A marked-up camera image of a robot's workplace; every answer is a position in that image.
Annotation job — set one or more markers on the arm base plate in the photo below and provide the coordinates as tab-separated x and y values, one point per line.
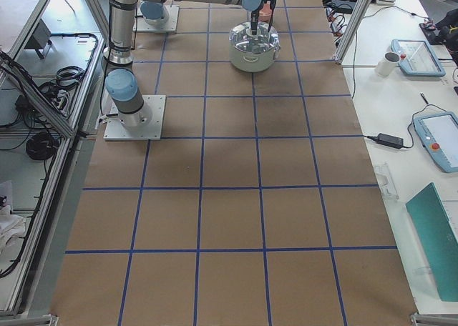
156	18
142	125

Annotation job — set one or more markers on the lower teach pendant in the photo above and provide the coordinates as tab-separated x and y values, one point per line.
438	134

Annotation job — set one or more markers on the white mug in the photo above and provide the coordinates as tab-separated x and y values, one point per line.
387	64

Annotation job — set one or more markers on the mint green electric pot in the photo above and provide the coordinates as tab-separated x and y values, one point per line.
252	62

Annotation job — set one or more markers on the upper teach pendant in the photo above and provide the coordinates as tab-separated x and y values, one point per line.
419	58

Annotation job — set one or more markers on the black power adapter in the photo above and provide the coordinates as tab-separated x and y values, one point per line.
390	141

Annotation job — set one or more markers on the teach pendant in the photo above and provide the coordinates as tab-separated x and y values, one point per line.
438	134
419	58

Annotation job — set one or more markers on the clear plastic holder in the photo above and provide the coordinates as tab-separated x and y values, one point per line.
385	181

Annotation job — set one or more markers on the aluminium frame post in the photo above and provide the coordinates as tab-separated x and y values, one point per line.
351	29

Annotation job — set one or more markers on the green board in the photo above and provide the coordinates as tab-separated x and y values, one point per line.
438	240

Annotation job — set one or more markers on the pink bowl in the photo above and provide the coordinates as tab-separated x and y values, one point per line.
266	13

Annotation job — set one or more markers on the glass pot lid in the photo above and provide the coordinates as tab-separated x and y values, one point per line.
240	38

